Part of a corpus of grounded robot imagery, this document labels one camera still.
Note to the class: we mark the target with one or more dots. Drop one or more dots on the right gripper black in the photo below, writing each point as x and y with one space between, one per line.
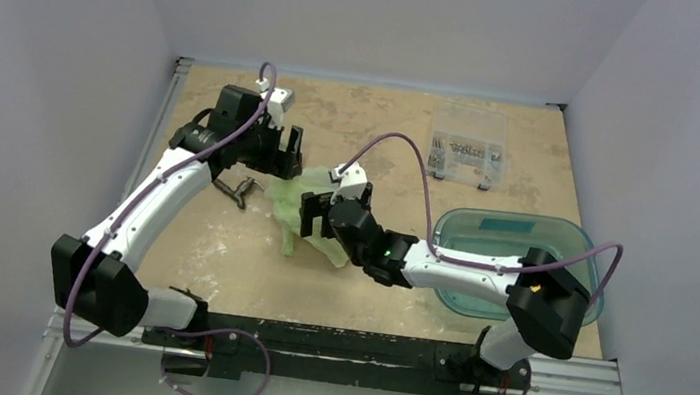
323 212

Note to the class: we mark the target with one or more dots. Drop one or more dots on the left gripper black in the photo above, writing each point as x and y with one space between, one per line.
284 164

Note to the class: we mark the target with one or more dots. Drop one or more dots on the light green plastic bag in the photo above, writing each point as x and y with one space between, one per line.
295 210

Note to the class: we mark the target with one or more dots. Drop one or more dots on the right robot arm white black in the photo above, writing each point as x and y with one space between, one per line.
546 304

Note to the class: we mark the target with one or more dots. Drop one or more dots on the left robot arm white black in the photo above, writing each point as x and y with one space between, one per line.
94 274

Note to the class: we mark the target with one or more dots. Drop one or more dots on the grey metal tool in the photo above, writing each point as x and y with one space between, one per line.
240 192

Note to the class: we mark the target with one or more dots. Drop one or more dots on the clear screw organizer box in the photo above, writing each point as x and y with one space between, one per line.
468 145

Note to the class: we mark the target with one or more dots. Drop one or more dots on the teal plastic container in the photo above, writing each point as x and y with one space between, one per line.
499 233

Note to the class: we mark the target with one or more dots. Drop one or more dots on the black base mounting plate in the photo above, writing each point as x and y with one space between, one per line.
391 363

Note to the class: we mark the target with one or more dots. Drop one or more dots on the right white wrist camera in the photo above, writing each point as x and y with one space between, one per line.
349 181

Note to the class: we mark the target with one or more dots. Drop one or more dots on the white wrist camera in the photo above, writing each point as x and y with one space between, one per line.
349 181
280 101

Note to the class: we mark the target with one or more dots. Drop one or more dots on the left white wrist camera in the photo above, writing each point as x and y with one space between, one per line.
280 101

